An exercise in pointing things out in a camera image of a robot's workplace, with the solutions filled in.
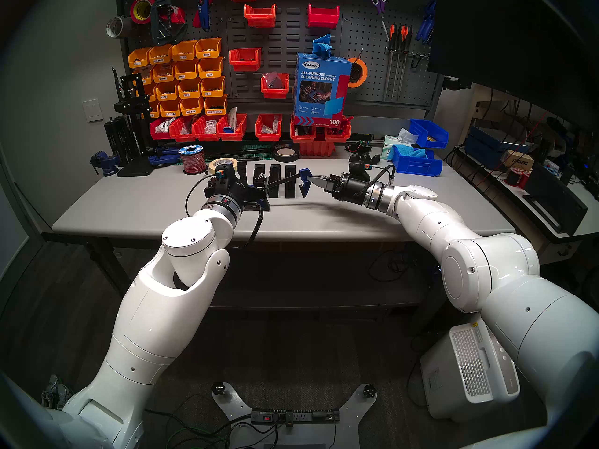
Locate black monitor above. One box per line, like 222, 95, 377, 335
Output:
427, 0, 599, 130

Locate white air purifier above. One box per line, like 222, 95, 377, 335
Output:
420, 312, 521, 423

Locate black metal stand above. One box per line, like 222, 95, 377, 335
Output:
111, 67, 157, 177

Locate grey sneaker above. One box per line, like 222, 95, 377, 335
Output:
41, 374, 74, 410

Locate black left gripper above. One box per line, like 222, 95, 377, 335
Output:
205, 177, 258, 206

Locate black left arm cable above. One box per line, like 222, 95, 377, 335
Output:
232, 203, 263, 248

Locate grey duct tape roll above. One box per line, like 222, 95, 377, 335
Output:
106, 16, 136, 38

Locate dark green C-clamp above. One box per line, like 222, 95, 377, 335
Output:
150, 0, 188, 45

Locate dark grey pegboard panel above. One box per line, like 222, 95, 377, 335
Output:
117, 0, 443, 109

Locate orange tape roll on pegboard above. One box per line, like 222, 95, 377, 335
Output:
347, 58, 368, 88

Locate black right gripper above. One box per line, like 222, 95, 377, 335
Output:
307, 173, 370, 205

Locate blue bench vise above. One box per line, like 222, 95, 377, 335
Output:
89, 151, 121, 177

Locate black power strip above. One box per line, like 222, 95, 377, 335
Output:
251, 408, 341, 425

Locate blue plastic storage bin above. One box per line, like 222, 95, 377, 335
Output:
409, 119, 450, 150
392, 145, 443, 177

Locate blue crate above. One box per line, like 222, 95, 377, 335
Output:
465, 125, 532, 170

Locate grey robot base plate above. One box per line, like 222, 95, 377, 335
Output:
212, 382, 378, 449

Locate cardboard box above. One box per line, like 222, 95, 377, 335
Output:
501, 150, 535, 169

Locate green cutting mat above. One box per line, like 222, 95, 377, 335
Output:
204, 142, 276, 159

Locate white side desk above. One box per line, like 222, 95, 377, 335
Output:
449, 144, 599, 313

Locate blue cleaning cloths box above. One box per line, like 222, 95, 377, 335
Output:
292, 52, 352, 127

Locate blue black quick clamp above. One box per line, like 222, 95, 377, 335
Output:
148, 147, 182, 167

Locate blue handled pliers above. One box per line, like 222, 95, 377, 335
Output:
416, 1, 437, 44

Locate orange black screwdriver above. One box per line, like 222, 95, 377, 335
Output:
402, 26, 414, 98
383, 24, 398, 101
393, 25, 408, 100

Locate blue bar clamp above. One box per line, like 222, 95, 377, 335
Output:
250, 168, 313, 212

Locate red tape roll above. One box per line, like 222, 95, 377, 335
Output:
130, 0, 156, 24

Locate black laptop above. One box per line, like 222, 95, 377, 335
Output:
523, 165, 588, 237

